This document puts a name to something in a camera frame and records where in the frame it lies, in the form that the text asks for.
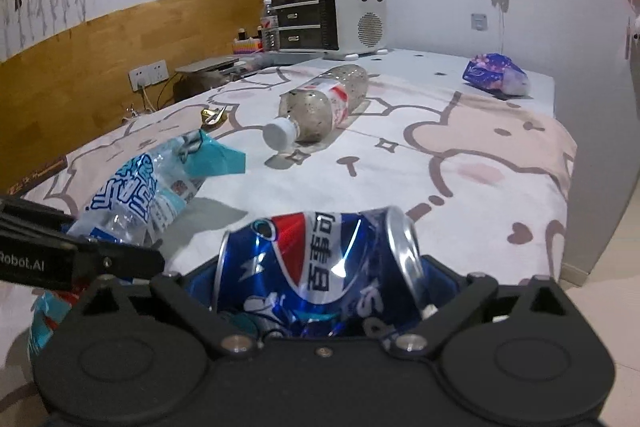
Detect white three-drawer organizer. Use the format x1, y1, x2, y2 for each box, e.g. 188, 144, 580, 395
271, 0, 338, 52

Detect clear plastic bottle white cap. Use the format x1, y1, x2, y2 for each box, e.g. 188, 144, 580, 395
262, 64, 369, 153

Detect white wall power socket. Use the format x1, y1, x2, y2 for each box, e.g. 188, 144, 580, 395
128, 60, 169, 92

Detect upright water bottle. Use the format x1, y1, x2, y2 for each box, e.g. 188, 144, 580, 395
260, 0, 280, 52

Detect purple tissue pack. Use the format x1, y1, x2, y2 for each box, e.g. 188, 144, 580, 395
462, 53, 530, 98

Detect bear pattern tablecloth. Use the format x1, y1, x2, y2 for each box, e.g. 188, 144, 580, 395
28, 51, 577, 284

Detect white wall switch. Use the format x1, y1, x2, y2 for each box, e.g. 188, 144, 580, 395
471, 13, 488, 31

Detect grey laptop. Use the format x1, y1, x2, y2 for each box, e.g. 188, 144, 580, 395
175, 55, 239, 75

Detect gold foil wrapper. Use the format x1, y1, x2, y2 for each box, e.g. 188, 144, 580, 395
201, 107, 228, 129

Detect colourful small box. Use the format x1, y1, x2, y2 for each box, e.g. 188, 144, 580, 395
232, 28, 262, 55

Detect white space heater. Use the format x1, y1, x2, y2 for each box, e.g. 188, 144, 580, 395
319, 0, 387, 60

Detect crushed blue Pepsi can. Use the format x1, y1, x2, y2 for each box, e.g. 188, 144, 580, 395
213, 206, 428, 340

